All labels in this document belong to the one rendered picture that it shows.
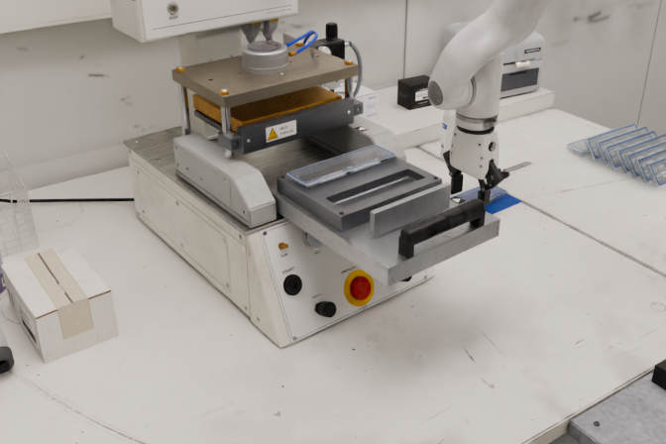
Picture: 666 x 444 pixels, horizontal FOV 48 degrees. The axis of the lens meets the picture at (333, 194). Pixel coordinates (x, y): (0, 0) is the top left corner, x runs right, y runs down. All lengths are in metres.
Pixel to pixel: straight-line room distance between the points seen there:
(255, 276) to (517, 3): 0.64
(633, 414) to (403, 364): 0.33
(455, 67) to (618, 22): 1.58
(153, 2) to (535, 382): 0.87
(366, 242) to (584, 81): 1.91
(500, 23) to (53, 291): 0.88
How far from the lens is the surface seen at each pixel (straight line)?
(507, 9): 1.37
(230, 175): 1.18
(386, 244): 1.04
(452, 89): 1.41
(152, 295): 1.36
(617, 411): 1.17
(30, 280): 1.30
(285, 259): 1.19
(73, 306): 1.22
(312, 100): 1.31
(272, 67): 1.29
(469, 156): 1.54
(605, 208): 1.69
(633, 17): 2.99
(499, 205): 1.64
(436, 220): 1.03
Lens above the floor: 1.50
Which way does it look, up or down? 27 degrees down
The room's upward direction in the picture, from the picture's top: straight up
